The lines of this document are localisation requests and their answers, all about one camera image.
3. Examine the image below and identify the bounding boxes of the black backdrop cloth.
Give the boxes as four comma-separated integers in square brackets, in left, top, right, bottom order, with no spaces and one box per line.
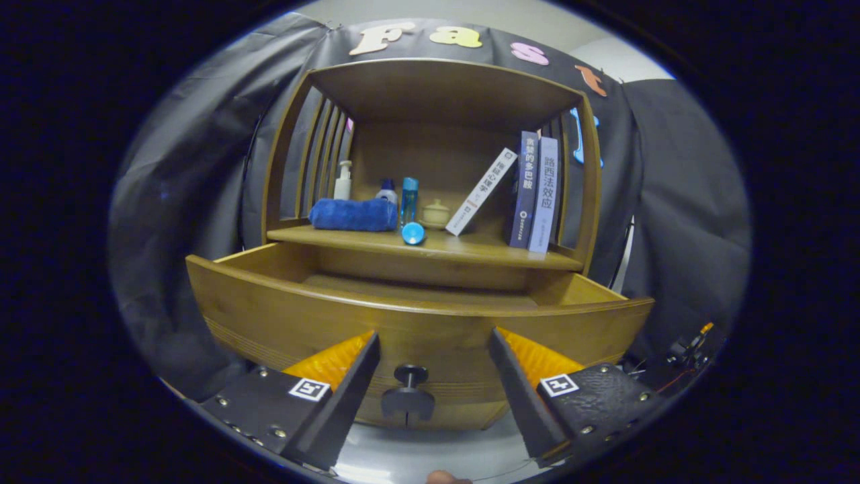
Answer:
[107,12,752,404]

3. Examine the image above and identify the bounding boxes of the tangle of thin cables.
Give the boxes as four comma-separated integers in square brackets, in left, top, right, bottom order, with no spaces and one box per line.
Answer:
[621,360,696,399]

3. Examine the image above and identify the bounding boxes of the lidded ceramic tea cup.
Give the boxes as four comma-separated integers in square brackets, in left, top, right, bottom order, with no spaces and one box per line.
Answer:
[421,198,452,230]

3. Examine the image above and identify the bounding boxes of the clear blue bottle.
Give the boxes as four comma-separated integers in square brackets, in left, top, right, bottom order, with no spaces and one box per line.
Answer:
[401,177,420,226]

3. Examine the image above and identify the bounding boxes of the wooden countertop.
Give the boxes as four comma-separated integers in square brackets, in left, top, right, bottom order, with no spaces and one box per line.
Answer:
[267,224,584,272]

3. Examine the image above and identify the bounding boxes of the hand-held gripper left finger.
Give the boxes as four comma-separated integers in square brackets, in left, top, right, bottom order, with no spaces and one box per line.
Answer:
[200,329,381,471]

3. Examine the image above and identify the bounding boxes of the wooden drawer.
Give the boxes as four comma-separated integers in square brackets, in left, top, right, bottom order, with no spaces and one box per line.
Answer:
[186,242,656,431]

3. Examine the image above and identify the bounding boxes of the white light stand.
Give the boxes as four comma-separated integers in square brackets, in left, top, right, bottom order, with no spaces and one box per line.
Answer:
[608,218,636,293]

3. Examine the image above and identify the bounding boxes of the light purple book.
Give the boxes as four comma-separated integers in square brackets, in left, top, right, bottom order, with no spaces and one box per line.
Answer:
[528,136,560,253]

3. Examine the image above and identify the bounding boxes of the white book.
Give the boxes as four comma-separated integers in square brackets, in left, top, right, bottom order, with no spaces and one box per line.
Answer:
[445,148,519,237]

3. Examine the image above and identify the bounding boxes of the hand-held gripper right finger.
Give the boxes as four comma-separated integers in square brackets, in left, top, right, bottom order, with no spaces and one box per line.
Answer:
[488,327,666,468]

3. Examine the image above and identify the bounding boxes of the blue folded towel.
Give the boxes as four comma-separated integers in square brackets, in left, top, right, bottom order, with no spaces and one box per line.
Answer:
[308,198,398,233]

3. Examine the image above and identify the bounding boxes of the dark blue book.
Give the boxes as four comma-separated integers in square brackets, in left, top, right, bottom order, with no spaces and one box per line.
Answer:
[509,131,540,249]

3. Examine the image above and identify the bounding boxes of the black stand with orange tip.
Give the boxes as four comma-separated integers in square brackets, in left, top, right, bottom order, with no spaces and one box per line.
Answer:
[665,323,715,370]

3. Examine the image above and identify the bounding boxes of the wooden cabinet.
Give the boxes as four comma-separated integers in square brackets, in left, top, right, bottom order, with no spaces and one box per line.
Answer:
[186,58,656,431]

